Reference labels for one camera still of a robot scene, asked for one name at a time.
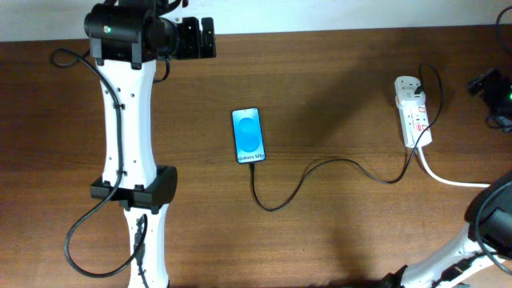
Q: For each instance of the blue Galaxy smartphone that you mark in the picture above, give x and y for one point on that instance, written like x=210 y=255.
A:
x=248 y=136

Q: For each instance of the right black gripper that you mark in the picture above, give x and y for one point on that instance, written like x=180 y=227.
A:
x=500 y=82

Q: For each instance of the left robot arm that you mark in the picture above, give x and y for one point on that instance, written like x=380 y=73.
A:
x=127 y=40

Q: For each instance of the white power strip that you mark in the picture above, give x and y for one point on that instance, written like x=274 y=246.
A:
x=414 y=120

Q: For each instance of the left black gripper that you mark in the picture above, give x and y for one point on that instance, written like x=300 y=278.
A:
x=194 y=50

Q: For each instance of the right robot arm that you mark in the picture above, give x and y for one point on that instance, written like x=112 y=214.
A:
x=485 y=239

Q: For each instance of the white USB charger plug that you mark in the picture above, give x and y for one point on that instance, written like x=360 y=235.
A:
x=408 y=98

